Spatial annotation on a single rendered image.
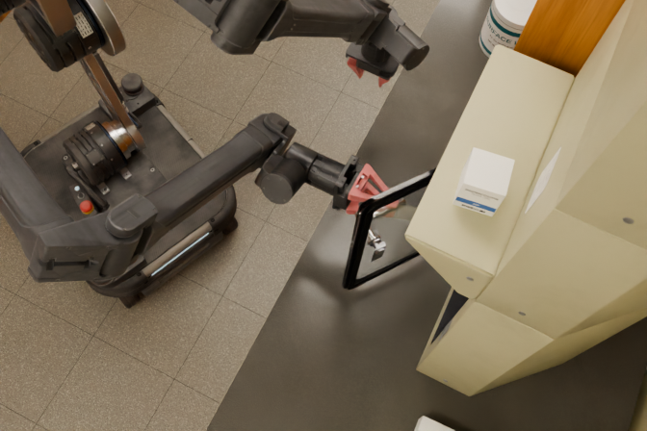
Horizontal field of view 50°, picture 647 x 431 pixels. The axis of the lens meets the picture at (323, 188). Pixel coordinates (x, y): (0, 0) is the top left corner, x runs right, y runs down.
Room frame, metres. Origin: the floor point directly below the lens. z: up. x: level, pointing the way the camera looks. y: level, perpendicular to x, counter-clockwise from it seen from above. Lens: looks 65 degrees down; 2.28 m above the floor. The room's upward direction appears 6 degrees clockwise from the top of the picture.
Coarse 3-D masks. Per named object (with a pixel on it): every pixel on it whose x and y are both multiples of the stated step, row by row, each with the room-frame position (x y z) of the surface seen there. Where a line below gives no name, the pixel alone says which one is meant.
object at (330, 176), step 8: (320, 160) 0.55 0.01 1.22; (328, 160) 0.55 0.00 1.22; (352, 160) 0.54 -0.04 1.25; (320, 168) 0.53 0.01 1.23; (328, 168) 0.53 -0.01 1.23; (336, 168) 0.53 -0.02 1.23; (344, 168) 0.52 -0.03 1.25; (352, 168) 0.54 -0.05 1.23; (312, 176) 0.52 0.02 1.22; (320, 176) 0.52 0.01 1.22; (328, 176) 0.52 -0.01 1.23; (336, 176) 0.52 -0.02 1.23; (344, 176) 0.52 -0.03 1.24; (312, 184) 0.51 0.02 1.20; (320, 184) 0.51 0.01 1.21; (328, 184) 0.51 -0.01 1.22; (336, 184) 0.50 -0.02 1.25; (344, 184) 0.50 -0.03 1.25; (328, 192) 0.50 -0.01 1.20; (336, 192) 0.49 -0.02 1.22; (336, 208) 0.49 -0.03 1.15
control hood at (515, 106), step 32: (512, 64) 0.57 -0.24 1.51; (544, 64) 0.58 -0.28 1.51; (480, 96) 0.52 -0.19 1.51; (512, 96) 0.52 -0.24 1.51; (544, 96) 0.53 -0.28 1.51; (480, 128) 0.47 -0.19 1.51; (512, 128) 0.47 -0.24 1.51; (544, 128) 0.48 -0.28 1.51; (448, 160) 0.42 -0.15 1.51; (448, 192) 0.37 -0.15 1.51; (512, 192) 0.38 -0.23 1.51; (416, 224) 0.33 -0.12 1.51; (448, 224) 0.33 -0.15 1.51; (480, 224) 0.34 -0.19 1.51; (512, 224) 0.34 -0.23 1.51; (448, 256) 0.29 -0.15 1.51; (480, 256) 0.29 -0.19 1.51; (480, 288) 0.27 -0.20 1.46
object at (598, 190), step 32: (640, 0) 0.49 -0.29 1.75; (640, 32) 0.40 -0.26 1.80; (640, 64) 0.34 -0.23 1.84; (608, 96) 0.36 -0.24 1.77; (640, 96) 0.28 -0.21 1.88; (608, 128) 0.29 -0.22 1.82; (640, 128) 0.27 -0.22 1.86; (576, 160) 0.31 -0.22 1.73; (608, 160) 0.27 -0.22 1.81; (640, 160) 0.26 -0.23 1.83; (576, 192) 0.27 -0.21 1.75; (608, 192) 0.26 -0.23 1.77; (640, 192) 0.25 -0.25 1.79; (608, 224) 0.25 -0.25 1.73; (640, 224) 0.25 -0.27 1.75
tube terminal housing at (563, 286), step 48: (576, 96) 0.48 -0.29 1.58; (576, 144) 0.34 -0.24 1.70; (528, 240) 0.27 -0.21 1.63; (576, 240) 0.26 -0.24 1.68; (624, 240) 0.25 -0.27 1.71; (528, 288) 0.26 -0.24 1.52; (576, 288) 0.24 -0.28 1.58; (624, 288) 0.23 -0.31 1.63; (432, 336) 0.32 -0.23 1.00; (480, 336) 0.26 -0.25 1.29; (528, 336) 0.24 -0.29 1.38; (576, 336) 0.25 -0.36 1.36; (480, 384) 0.23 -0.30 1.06
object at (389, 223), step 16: (384, 192) 0.42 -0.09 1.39; (416, 192) 0.45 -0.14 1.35; (384, 208) 0.42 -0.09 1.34; (400, 208) 0.44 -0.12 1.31; (416, 208) 0.46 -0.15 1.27; (384, 224) 0.42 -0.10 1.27; (400, 224) 0.44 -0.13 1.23; (352, 240) 0.40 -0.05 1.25; (368, 240) 0.41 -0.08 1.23; (384, 240) 0.43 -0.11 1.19; (400, 240) 0.45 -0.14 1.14; (368, 256) 0.42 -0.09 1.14; (384, 256) 0.44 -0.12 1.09; (400, 256) 0.46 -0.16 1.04; (368, 272) 0.42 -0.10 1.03
